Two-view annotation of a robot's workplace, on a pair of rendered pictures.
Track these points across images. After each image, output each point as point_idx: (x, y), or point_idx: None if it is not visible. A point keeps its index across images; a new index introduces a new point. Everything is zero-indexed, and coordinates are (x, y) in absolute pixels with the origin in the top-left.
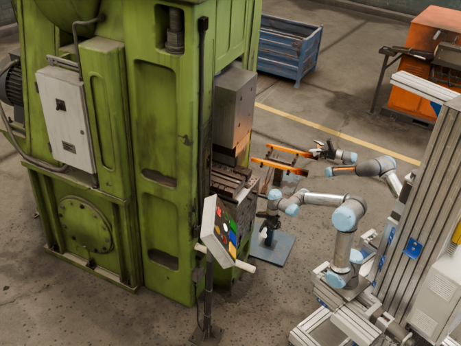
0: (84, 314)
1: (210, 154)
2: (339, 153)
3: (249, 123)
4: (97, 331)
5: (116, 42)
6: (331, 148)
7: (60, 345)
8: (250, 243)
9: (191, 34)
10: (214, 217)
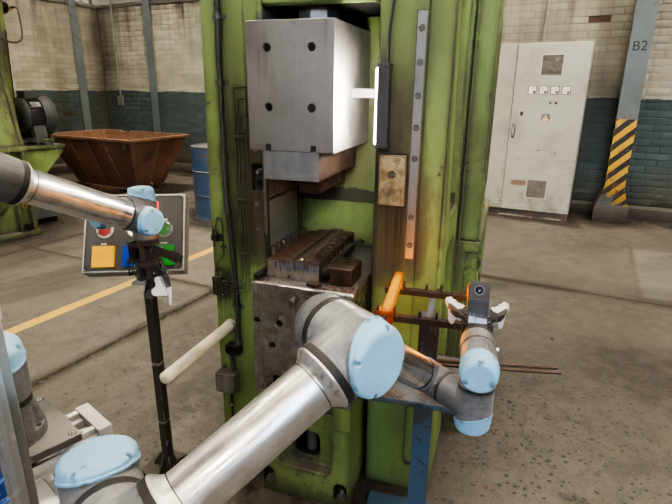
0: (219, 359)
1: (261, 163)
2: (466, 334)
3: (314, 130)
4: (193, 371)
5: None
6: (467, 312)
7: (177, 353)
8: (345, 460)
9: None
10: (125, 195)
